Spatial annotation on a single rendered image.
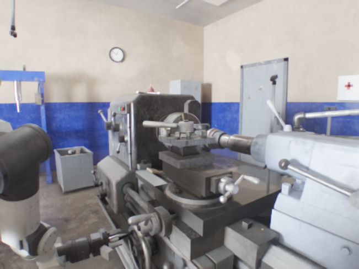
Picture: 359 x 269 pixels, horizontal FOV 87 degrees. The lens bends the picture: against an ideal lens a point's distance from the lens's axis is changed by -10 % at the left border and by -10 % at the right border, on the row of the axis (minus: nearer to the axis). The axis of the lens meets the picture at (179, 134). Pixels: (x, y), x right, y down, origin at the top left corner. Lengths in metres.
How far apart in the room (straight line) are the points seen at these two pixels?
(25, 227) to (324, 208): 0.76
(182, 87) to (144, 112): 3.53
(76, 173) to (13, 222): 2.78
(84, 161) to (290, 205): 2.96
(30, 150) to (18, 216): 0.16
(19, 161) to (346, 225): 0.75
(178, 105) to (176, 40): 4.20
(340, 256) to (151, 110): 1.16
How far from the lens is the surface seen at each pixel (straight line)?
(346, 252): 0.67
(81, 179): 3.39
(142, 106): 1.35
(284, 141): 0.75
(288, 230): 0.73
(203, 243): 0.70
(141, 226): 0.72
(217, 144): 1.01
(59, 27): 4.79
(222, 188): 0.67
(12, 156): 0.46
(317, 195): 0.69
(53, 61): 4.62
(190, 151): 0.81
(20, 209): 0.56
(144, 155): 1.39
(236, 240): 0.72
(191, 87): 4.98
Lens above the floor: 1.26
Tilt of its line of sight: 8 degrees down
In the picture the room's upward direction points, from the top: straight up
